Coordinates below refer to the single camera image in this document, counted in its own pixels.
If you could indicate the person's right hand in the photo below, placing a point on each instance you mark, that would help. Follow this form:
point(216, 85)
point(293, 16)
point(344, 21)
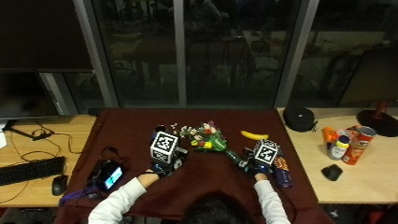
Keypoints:
point(257, 168)

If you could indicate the person's left hand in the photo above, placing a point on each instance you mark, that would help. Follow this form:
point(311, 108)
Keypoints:
point(166, 166)

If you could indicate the flower bouquet with green wrap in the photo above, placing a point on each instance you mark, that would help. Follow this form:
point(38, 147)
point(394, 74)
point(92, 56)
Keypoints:
point(207, 140)

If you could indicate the white marker cube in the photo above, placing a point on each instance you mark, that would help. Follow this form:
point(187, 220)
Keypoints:
point(164, 146)
point(267, 152)

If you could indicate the yellow banana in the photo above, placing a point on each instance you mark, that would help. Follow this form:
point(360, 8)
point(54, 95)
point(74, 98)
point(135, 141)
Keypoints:
point(253, 135)

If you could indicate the maroon tablecloth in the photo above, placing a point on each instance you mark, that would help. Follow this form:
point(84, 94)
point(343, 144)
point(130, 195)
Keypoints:
point(207, 180)

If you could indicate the dark blue snack packet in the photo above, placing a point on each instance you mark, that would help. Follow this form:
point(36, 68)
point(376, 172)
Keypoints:
point(284, 174)

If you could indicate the black round zip case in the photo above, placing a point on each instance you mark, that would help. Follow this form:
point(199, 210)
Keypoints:
point(299, 119)

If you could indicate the black device with lit screen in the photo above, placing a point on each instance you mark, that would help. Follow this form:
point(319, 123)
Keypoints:
point(107, 177)

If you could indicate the black vertical mouse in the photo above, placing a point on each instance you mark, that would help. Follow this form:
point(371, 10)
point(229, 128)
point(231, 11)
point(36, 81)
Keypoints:
point(332, 172)

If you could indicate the red chips can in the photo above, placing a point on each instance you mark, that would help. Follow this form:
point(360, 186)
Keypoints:
point(359, 145)

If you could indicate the black computer mouse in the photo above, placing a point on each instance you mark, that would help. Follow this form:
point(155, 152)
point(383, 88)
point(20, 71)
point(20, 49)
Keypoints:
point(59, 184)

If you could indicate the black round stand base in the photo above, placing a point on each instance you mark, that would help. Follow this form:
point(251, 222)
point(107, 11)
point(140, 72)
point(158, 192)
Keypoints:
point(379, 122)

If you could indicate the black keyboard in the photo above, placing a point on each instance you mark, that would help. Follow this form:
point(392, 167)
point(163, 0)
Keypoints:
point(31, 170)

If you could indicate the dark leaning screen panel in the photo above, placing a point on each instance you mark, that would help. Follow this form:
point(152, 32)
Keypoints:
point(369, 77)

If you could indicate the black computer monitor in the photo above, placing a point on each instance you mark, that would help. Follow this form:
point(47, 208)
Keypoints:
point(23, 93)

